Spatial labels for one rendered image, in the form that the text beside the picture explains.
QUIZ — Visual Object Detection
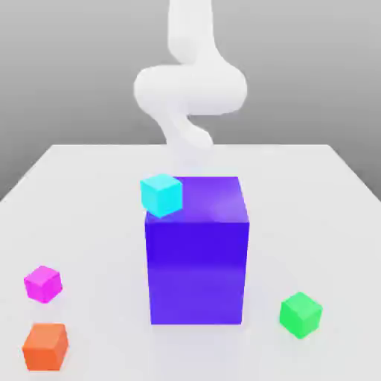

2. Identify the large purple box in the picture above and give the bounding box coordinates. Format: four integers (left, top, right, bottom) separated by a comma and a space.
144, 176, 250, 326

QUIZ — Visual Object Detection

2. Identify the small orange cube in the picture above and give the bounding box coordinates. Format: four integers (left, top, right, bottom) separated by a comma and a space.
22, 322, 70, 372

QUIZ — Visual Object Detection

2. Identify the small green cube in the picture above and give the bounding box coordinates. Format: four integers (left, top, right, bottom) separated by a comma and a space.
278, 291, 324, 340

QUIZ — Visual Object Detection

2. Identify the small cyan cube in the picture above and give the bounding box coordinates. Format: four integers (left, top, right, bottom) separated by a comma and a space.
139, 173, 183, 219

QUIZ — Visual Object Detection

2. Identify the small magenta cube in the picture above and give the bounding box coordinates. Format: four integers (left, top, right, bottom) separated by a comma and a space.
23, 265, 63, 304

